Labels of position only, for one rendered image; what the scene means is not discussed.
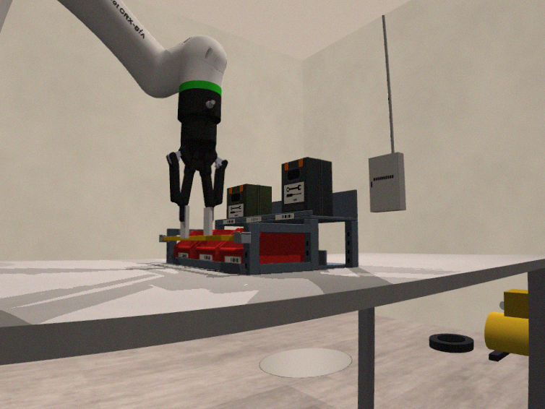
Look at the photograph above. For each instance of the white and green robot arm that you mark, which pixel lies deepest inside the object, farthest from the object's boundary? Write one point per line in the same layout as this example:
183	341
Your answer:
193	68

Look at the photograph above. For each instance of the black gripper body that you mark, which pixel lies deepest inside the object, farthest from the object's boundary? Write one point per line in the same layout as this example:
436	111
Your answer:
198	134

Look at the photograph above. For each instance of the yellow bar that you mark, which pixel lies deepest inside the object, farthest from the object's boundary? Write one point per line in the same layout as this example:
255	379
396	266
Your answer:
200	238

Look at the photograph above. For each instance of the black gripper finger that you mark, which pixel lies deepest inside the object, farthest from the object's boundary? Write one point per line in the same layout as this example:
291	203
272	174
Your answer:
182	199
213	195

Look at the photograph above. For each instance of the dark grey metal rack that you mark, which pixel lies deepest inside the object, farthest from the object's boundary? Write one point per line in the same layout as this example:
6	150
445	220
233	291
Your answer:
345	209

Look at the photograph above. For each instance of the dark green tool case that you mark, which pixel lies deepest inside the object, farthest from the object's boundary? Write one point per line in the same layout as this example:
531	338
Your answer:
248	200

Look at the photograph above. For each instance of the black tool case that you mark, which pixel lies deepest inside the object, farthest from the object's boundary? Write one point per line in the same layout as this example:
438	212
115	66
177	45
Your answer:
307	185

